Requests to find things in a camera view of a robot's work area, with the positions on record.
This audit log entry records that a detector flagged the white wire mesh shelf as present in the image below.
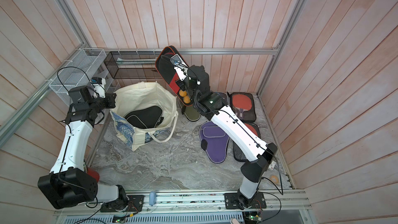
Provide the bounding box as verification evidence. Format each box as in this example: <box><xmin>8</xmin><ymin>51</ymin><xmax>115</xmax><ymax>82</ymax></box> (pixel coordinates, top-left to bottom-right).
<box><xmin>49</xmin><ymin>48</ymin><xmax>121</xmax><ymax>124</ymax></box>

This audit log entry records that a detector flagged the small white tag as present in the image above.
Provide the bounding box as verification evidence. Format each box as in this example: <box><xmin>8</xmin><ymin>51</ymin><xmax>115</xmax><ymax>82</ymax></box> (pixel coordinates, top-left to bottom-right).
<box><xmin>268</xmin><ymin>161</ymin><xmax>276</xmax><ymax>170</ymax></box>

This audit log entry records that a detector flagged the canvas tote bag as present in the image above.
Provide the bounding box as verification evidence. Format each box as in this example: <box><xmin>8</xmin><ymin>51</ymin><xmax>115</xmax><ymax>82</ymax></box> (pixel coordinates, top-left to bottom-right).
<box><xmin>110</xmin><ymin>82</ymin><xmax>178</xmax><ymax>151</ymax></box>

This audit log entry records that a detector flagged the purple paddle cover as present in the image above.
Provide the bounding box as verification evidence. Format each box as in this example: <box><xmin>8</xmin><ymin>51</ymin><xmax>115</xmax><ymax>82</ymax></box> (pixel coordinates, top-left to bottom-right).
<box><xmin>199</xmin><ymin>121</ymin><xmax>229</xmax><ymax>164</ymax></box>

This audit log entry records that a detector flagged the Deerway paddle set pack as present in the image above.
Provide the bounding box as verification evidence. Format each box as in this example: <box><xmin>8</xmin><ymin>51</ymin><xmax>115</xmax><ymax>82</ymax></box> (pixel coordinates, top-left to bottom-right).
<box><xmin>216</xmin><ymin>92</ymin><xmax>229</xmax><ymax>105</ymax></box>

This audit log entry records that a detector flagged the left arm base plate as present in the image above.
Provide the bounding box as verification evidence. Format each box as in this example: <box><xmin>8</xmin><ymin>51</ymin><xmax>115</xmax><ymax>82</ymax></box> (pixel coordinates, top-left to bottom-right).
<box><xmin>100</xmin><ymin>195</ymin><xmax>145</xmax><ymax>213</ymax></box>

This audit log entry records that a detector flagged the small blue cylinder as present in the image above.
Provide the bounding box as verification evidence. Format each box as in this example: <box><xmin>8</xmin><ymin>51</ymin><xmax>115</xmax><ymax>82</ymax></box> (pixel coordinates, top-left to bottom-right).
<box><xmin>149</xmin><ymin>191</ymin><xmax>157</xmax><ymax>206</ymax></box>

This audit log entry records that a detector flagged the green paddle cover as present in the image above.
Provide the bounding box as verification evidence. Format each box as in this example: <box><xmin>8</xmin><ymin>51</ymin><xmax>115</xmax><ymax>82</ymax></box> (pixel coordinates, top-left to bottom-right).
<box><xmin>178</xmin><ymin>100</ymin><xmax>201</xmax><ymax>122</ymax></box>

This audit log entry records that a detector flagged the red paddle case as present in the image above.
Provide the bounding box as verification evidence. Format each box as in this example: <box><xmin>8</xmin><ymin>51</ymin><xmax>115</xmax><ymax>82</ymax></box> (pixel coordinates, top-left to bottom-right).
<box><xmin>229</xmin><ymin>92</ymin><xmax>257</xmax><ymax>123</ymax></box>
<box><xmin>233</xmin><ymin>123</ymin><xmax>261</xmax><ymax>162</ymax></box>

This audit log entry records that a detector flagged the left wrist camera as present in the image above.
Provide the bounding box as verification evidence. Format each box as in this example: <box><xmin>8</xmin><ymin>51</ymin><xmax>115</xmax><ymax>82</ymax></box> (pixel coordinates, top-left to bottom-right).
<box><xmin>91</xmin><ymin>77</ymin><xmax>106</xmax><ymax>98</ymax></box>

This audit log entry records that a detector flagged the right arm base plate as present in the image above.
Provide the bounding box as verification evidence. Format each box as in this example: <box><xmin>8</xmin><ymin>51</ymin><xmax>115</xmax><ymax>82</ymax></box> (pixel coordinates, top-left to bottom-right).
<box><xmin>224</xmin><ymin>192</ymin><xmax>266</xmax><ymax>210</ymax></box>

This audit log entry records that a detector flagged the red pen cup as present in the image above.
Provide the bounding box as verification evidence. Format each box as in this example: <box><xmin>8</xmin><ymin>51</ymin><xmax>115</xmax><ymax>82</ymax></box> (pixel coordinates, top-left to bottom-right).
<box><xmin>87</xmin><ymin>168</ymin><xmax>100</xmax><ymax>183</ymax></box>

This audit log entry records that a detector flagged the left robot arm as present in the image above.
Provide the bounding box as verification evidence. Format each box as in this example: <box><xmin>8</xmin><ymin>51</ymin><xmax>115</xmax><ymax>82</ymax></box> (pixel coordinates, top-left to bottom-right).
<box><xmin>37</xmin><ymin>81</ymin><xmax>129</xmax><ymax>212</ymax></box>

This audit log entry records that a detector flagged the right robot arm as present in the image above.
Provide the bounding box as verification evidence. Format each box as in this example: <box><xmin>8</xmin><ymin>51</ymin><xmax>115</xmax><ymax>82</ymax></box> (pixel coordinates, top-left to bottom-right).
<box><xmin>172</xmin><ymin>63</ymin><xmax>277</xmax><ymax>209</ymax></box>

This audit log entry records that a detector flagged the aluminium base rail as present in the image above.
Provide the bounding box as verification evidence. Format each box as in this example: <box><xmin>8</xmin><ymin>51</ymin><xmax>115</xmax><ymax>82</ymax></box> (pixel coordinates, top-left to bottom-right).
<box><xmin>51</xmin><ymin>190</ymin><xmax>317</xmax><ymax>224</ymax></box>

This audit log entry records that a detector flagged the red black paddle cover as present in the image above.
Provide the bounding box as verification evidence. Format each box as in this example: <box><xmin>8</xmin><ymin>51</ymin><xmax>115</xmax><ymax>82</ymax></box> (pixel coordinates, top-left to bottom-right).
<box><xmin>155</xmin><ymin>46</ymin><xmax>193</xmax><ymax>106</ymax></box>

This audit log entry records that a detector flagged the black mesh basket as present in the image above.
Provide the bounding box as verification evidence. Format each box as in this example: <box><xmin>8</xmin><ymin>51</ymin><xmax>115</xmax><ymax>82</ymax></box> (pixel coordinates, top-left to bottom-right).
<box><xmin>104</xmin><ymin>51</ymin><xmax>161</xmax><ymax>80</ymax></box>

